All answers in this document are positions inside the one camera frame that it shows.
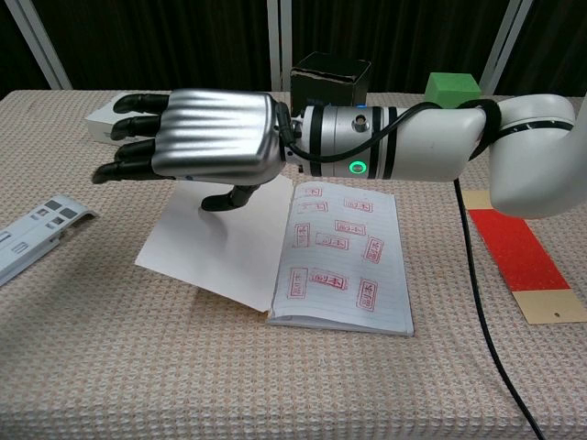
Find green cube block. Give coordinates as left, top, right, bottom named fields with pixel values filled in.
left=424, top=71, right=482, bottom=111

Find white upright frame post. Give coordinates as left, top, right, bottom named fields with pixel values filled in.
left=267, top=0, right=294, bottom=92

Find red tan card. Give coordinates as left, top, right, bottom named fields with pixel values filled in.
left=460, top=190, right=587, bottom=325

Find black cube box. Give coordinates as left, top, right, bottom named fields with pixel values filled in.
left=289, top=50, right=371, bottom=109

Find white cardboard box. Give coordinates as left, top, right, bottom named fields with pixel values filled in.
left=83, top=103, right=138, bottom=144

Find dark pleated curtain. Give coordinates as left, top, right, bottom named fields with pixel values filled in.
left=0, top=0, right=50, bottom=100
left=291, top=0, right=510, bottom=95
left=497, top=0, right=587, bottom=98
left=29, top=0, right=271, bottom=92

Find beige waffle tablecloth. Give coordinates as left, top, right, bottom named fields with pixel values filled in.
left=0, top=89, right=587, bottom=440

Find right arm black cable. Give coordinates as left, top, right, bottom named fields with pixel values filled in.
left=274, top=98, right=549, bottom=440

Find white long remote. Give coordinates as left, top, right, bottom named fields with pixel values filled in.
left=0, top=193, right=99, bottom=288

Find yellow cover notebook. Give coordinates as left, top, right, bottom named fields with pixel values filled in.
left=134, top=176, right=415, bottom=338

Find white slanted frame post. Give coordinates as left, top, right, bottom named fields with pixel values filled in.
left=479, top=0, right=536, bottom=95
left=4, top=0, right=73, bottom=91

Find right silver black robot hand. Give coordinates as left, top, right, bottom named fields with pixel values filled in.
left=91, top=88, right=288, bottom=212

